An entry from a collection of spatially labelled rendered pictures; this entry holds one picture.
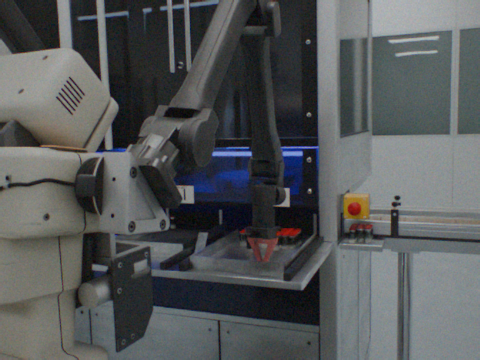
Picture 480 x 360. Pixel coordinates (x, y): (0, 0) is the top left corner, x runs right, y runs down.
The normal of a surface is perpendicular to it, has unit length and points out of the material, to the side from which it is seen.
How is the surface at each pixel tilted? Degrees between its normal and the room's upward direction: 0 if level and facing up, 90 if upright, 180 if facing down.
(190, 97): 53
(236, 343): 90
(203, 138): 95
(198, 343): 90
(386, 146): 90
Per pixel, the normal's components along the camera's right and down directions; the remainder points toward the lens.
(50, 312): 0.89, 0.03
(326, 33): -0.36, 0.12
